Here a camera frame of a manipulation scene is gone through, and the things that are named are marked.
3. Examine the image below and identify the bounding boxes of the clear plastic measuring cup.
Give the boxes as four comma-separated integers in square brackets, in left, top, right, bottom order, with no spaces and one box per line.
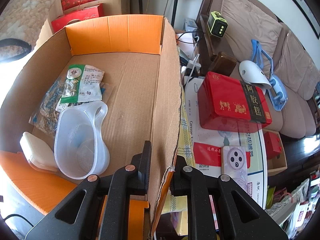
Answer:
[54,101,110,180]

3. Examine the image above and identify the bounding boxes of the large cardboard box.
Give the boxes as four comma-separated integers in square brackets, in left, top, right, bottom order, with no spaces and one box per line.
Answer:
[1,14,182,229]

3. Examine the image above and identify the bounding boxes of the cream fluffy mitten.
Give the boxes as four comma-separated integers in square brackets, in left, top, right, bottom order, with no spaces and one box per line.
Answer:
[1,0,56,63]

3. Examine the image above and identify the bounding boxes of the white fan carton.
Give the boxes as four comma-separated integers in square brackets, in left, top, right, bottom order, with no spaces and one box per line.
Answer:
[185,78,267,209]

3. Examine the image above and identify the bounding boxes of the pink patterned smartphone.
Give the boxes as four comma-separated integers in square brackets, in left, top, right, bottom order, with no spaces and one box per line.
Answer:
[221,146,247,192]

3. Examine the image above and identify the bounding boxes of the red tin box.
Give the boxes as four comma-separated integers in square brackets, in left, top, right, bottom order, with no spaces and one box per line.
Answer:
[197,72,272,133]

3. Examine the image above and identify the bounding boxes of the small red box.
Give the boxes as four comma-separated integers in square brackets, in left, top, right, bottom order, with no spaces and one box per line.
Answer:
[264,130,282,160]

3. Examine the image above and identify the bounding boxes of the white soap box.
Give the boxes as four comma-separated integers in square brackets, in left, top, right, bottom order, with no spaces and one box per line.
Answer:
[20,132,59,173]

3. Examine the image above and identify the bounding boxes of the green white seed packet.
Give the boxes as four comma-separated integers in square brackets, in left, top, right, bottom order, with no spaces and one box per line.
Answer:
[60,64,105,103]

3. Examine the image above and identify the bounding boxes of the zip bag of dried herbs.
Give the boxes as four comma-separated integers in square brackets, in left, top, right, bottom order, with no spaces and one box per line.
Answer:
[28,76,112,137]

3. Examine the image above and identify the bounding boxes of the white power strip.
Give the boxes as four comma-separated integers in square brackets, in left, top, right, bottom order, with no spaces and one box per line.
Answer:
[186,60,201,72]

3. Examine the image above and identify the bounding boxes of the brown wooden box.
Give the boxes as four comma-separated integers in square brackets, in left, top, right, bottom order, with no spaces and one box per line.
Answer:
[208,51,237,76]

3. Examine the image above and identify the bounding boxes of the white curved plastic device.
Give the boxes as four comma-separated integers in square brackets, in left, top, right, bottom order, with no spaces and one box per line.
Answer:
[239,60,271,89]

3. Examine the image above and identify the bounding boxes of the brown sofa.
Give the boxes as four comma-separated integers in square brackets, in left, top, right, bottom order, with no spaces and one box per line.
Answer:
[196,0,319,139]

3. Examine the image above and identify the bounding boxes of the green black cube device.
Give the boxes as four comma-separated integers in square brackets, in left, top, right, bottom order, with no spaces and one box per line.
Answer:
[207,11,228,38]

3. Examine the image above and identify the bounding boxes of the red Ferrero gift box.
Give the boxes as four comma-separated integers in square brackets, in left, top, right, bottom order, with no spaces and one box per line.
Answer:
[51,4,104,33]

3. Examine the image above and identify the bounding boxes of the blue plastic frame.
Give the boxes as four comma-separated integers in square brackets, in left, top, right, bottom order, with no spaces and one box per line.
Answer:
[251,39,288,112]

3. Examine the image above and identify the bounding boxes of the framed wall picture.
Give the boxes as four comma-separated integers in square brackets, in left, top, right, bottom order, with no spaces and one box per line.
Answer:
[293,0,319,39]

